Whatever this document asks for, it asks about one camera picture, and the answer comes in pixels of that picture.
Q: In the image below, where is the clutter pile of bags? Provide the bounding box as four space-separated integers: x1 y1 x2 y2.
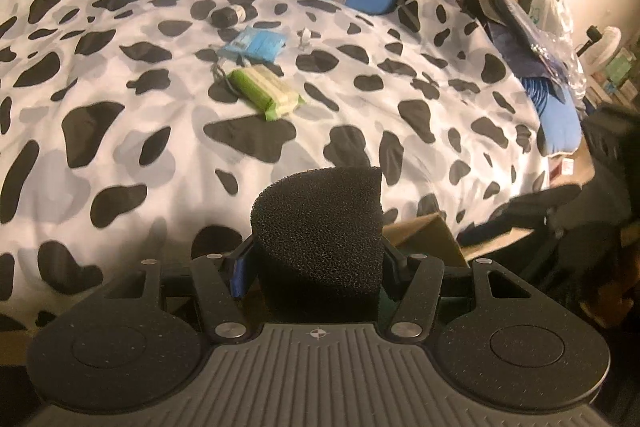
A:
460 0 587 156

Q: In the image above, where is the black foam sponge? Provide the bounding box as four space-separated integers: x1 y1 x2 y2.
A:
250 167 384 323

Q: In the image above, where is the green wet wipes pack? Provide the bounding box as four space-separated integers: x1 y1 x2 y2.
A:
226 64 305 121

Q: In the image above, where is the cardboard box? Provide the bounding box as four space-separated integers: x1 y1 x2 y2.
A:
383 139 594 267

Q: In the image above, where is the cow print blanket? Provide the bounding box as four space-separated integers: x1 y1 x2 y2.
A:
1 0 549 331

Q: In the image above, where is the black roll white band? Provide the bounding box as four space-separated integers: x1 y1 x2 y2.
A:
209 4 247 29

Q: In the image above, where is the blue tissue pack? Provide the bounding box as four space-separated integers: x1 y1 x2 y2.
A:
220 28 286 63

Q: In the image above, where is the black lanyard with clip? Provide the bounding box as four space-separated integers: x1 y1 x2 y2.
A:
210 58 241 98

